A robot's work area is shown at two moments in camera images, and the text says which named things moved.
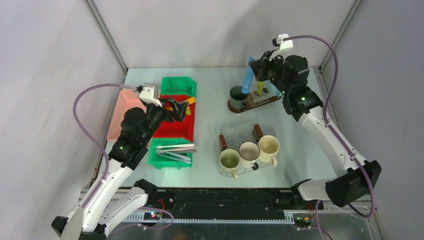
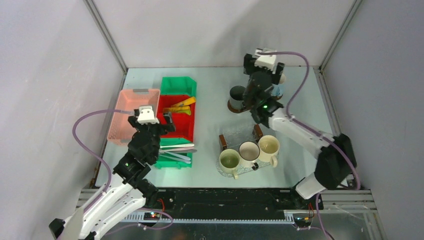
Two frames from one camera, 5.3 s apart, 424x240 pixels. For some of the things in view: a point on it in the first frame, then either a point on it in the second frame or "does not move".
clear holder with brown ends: x=251 y=133 does not move
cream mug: x=269 y=148 does not move
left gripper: x=178 y=114 -> x=165 y=127
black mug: x=237 y=98 does not move
